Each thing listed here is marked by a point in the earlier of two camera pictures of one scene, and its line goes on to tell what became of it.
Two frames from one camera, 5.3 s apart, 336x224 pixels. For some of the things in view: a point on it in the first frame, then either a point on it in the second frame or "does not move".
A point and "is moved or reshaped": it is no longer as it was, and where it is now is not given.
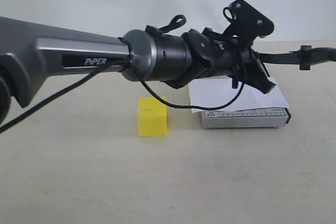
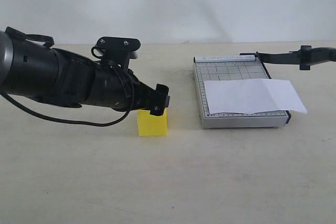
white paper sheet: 213,92 is moved or reshaped
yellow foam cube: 152,115 does not move
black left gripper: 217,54 to 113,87
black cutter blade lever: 305,57 does not move
